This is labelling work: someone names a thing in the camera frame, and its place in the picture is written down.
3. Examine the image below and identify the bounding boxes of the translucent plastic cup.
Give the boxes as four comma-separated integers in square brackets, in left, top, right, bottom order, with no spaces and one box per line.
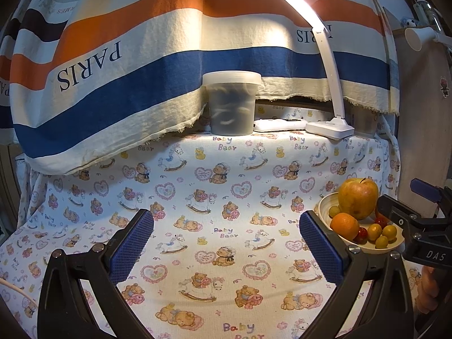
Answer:
[353,108,380,138]

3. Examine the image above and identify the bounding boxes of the cream bowl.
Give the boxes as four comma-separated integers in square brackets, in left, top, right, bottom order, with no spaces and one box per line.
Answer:
[314,192,406,254]

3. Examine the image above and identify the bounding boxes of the white clip spotlight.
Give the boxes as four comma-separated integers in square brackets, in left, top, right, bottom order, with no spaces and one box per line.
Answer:
[404,26,452,52]

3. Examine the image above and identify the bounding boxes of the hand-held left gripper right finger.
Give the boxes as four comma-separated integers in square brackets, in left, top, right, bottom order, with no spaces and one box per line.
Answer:
[298,210,414,339]

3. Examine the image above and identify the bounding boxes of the white cable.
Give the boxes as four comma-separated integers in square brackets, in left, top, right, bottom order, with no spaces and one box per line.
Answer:
[0,277,39,311]

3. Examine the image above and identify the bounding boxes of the person's right hand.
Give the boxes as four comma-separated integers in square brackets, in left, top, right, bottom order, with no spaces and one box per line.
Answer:
[417,266,444,313]

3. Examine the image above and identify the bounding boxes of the white desk lamp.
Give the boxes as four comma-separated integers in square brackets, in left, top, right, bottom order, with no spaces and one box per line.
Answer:
[247,0,355,140]

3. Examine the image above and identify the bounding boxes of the lidded translucent plastic container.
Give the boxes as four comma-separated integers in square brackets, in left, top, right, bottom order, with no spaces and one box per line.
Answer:
[202,71,262,136]

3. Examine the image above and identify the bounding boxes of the large orange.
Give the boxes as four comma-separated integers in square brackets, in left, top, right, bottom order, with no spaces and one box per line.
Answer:
[330,212,361,241]

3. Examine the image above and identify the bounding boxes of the bear printed cloth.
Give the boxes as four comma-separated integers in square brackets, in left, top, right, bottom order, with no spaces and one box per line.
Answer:
[0,106,424,339]

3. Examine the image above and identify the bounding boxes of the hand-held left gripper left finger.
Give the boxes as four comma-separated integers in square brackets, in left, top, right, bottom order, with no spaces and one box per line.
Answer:
[37,208,156,339]

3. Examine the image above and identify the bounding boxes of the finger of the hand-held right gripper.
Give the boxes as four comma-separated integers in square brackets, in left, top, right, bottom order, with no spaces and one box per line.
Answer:
[376,194,452,241]
[410,178,452,206]

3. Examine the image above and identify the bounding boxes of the white flat device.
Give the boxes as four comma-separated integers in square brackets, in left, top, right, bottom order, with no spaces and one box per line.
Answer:
[253,118,308,133]

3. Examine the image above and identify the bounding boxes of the clear bottle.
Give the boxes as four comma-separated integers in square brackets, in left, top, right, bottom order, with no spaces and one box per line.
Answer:
[411,0,444,29]

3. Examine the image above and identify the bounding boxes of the large yellow apple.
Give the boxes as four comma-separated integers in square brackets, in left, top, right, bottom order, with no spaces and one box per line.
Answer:
[338,177,379,220]

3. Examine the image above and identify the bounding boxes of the striped blanket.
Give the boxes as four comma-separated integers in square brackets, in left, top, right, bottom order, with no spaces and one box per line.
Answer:
[0,0,401,175]

